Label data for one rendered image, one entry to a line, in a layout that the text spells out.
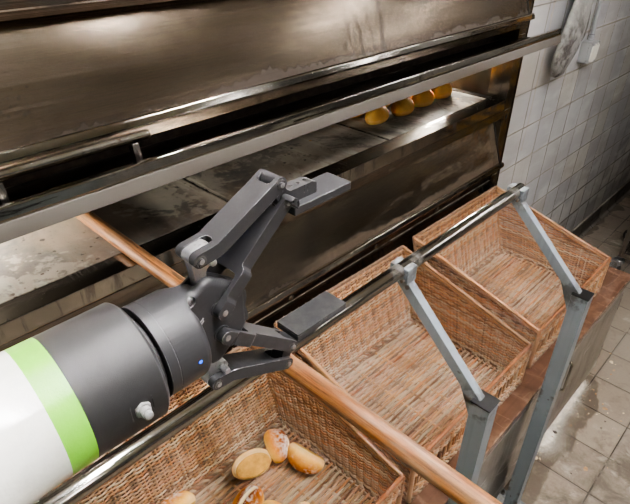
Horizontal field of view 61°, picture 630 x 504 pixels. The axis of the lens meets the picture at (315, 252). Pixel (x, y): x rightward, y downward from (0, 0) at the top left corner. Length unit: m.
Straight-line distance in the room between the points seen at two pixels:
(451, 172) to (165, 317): 1.59
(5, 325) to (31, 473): 0.68
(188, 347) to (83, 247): 0.81
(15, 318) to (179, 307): 0.66
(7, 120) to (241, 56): 0.43
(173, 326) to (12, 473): 0.13
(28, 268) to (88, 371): 0.80
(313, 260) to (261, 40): 0.58
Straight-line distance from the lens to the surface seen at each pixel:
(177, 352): 0.39
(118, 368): 0.37
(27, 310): 1.04
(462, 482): 0.69
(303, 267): 1.40
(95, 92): 0.94
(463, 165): 1.96
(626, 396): 2.72
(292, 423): 1.47
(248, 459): 1.38
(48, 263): 1.15
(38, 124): 0.91
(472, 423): 1.16
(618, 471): 2.42
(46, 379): 0.36
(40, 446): 0.36
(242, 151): 0.94
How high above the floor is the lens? 1.76
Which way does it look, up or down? 33 degrees down
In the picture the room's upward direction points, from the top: straight up
